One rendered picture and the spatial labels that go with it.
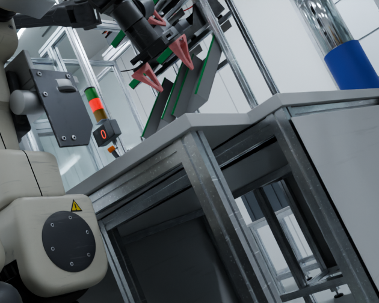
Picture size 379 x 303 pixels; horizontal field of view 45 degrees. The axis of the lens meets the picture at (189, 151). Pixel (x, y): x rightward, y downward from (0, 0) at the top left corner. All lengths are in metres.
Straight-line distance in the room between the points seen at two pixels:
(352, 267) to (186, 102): 0.71
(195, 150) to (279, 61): 4.43
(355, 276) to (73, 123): 0.65
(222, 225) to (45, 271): 0.32
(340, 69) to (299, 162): 1.03
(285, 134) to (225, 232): 0.30
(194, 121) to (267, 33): 4.53
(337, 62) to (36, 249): 1.56
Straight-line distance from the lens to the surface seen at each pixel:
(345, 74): 2.02
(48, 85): 0.90
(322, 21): 2.08
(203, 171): 0.85
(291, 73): 5.19
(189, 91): 1.48
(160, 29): 1.44
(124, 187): 0.97
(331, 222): 1.03
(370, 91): 1.60
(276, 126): 1.05
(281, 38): 5.28
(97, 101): 1.99
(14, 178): 0.78
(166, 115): 1.41
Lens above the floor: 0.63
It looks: 11 degrees up
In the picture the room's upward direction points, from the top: 24 degrees counter-clockwise
